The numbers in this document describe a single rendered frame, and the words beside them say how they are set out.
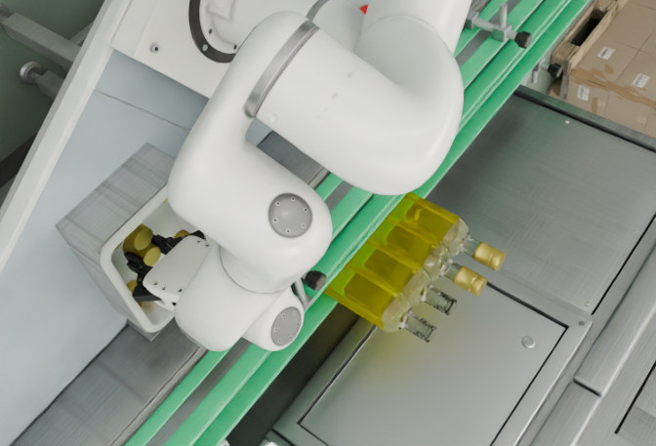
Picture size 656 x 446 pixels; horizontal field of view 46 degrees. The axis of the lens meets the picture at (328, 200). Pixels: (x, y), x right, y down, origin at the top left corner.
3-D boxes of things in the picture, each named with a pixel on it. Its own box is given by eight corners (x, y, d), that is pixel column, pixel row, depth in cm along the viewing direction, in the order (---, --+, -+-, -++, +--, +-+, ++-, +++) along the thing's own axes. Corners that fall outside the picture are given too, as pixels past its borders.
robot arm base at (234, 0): (167, 20, 93) (262, 55, 85) (210, -75, 93) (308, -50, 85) (240, 64, 106) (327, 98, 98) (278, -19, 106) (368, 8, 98)
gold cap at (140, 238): (109, 226, 106) (131, 240, 104) (128, 209, 108) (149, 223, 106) (118, 241, 109) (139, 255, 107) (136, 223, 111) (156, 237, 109)
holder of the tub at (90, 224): (124, 324, 122) (158, 349, 119) (55, 224, 101) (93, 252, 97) (198, 249, 129) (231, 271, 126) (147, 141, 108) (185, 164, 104)
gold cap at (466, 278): (453, 288, 128) (475, 301, 126) (453, 276, 125) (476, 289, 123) (465, 272, 129) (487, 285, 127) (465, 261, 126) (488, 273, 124)
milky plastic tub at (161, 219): (114, 310, 118) (152, 340, 114) (55, 226, 100) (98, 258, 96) (191, 232, 125) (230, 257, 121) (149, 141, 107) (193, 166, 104)
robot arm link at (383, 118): (367, -21, 67) (355, -37, 53) (491, 72, 68) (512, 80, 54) (277, 105, 70) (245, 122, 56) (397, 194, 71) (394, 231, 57)
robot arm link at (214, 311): (256, 187, 74) (229, 237, 94) (170, 292, 70) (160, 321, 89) (325, 242, 74) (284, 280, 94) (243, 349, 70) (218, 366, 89)
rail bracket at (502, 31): (458, 29, 143) (522, 54, 137) (459, -3, 137) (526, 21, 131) (470, 17, 145) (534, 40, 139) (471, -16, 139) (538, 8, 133)
